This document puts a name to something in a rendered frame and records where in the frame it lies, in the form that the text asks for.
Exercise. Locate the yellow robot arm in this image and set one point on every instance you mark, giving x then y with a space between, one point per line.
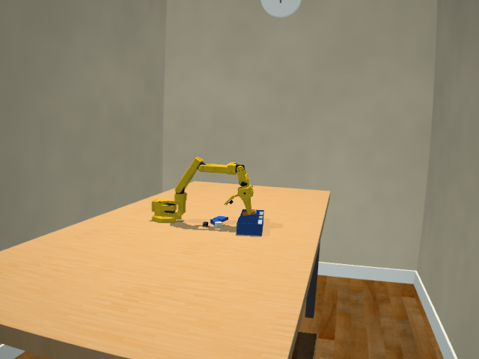
161 206

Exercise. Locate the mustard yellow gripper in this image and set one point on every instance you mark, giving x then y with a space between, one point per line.
245 192

